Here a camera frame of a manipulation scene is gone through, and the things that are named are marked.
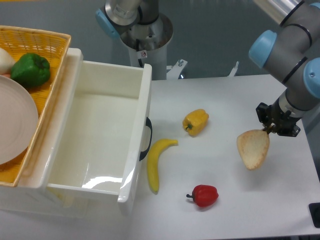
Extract grey robot arm, blue caps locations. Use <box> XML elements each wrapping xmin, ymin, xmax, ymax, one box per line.
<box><xmin>248</xmin><ymin>0</ymin><xmax>320</xmax><ymax>137</ymax></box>

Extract white onion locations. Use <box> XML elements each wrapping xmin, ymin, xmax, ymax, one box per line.
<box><xmin>0</xmin><ymin>48</ymin><xmax>16</xmax><ymax>75</ymax></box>

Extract triangle bread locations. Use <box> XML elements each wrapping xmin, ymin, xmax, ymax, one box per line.
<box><xmin>236</xmin><ymin>129</ymin><xmax>270</xmax><ymax>171</ymax></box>

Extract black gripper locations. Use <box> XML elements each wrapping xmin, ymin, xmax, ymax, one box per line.
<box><xmin>255</xmin><ymin>96</ymin><xmax>301</xmax><ymax>137</ymax></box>

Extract green bell pepper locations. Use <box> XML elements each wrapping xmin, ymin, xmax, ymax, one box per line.
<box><xmin>10</xmin><ymin>53</ymin><xmax>51</xmax><ymax>88</ymax></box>

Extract open white upper drawer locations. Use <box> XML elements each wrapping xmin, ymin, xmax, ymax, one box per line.
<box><xmin>47</xmin><ymin>61</ymin><xmax>152</xmax><ymax>216</ymax></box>

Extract pink plate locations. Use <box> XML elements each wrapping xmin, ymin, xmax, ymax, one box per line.
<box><xmin>0</xmin><ymin>76</ymin><xmax>38</xmax><ymax>164</ymax></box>

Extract red bell pepper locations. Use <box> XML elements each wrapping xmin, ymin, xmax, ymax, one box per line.
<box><xmin>186</xmin><ymin>184</ymin><xmax>219</xmax><ymax>208</ymax></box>

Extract white drawer cabinet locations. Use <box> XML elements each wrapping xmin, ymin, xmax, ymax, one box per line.
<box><xmin>0</xmin><ymin>48</ymin><xmax>88</xmax><ymax>218</ymax></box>

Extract yellow bell pepper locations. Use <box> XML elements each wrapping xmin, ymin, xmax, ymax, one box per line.
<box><xmin>182</xmin><ymin>109</ymin><xmax>209</xmax><ymax>137</ymax></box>

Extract yellow woven basket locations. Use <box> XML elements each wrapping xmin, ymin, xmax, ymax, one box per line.
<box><xmin>0</xmin><ymin>25</ymin><xmax>72</xmax><ymax>187</ymax></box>

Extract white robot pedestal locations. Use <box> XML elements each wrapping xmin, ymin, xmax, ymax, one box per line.
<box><xmin>120</xmin><ymin>13</ymin><xmax>173</xmax><ymax>80</ymax></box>

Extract black drawer handle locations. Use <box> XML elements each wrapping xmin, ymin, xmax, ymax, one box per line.
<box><xmin>139</xmin><ymin>117</ymin><xmax>153</xmax><ymax>161</ymax></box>

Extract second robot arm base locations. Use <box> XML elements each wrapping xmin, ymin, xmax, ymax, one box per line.
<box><xmin>95</xmin><ymin>0</ymin><xmax>160</xmax><ymax>39</ymax></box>

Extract yellow banana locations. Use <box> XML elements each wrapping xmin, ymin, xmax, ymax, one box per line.
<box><xmin>146</xmin><ymin>138</ymin><xmax>178</xmax><ymax>194</ymax></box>

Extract black object at table edge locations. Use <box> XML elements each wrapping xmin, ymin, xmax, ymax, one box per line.
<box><xmin>308</xmin><ymin>202</ymin><xmax>320</xmax><ymax>229</ymax></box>

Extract white table bracket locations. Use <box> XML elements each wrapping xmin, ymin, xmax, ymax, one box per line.
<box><xmin>166</xmin><ymin>59</ymin><xmax>188</xmax><ymax>80</ymax></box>

